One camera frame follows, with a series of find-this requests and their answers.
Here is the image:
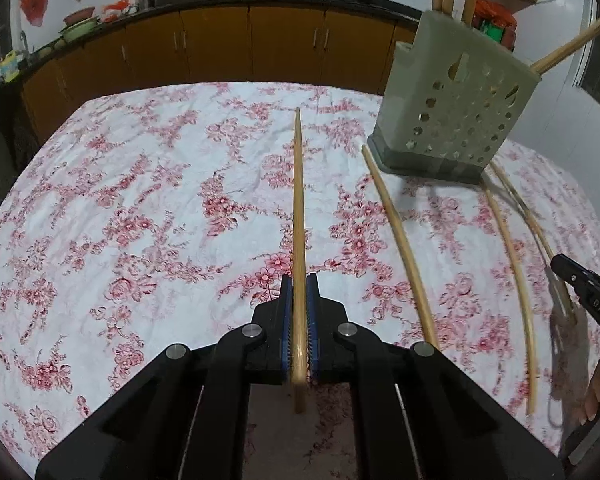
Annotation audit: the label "wooden lower cabinets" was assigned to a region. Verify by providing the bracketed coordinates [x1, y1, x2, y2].
[17, 1, 422, 146]

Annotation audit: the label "red-brown basin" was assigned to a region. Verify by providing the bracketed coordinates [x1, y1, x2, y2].
[64, 6, 95, 27]

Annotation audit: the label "green perforated utensil holder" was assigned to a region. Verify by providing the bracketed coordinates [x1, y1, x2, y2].
[367, 11, 541, 184]

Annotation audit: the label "floral pink tablecloth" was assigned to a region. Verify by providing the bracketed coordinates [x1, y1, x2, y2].
[0, 84, 600, 472]

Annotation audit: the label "red plastic bag on wall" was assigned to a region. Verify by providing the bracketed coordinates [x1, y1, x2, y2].
[19, 0, 48, 27]

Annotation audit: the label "orange plastic bag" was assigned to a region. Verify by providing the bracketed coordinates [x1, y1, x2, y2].
[100, 0, 133, 23]

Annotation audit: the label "yellow detergent bottle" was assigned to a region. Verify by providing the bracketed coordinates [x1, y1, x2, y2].
[0, 50, 19, 82]

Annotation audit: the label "green basin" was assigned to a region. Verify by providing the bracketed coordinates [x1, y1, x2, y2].
[60, 16, 99, 44]

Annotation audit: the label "red bag over bottles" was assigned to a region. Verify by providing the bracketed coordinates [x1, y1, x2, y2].
[472, 0, 517, 29]

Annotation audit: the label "green bottle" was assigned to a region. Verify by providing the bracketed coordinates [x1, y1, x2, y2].
[480, 21, 505, 44]

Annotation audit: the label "black countertop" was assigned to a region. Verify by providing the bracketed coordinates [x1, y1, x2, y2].
[0, 0, 424, 111]

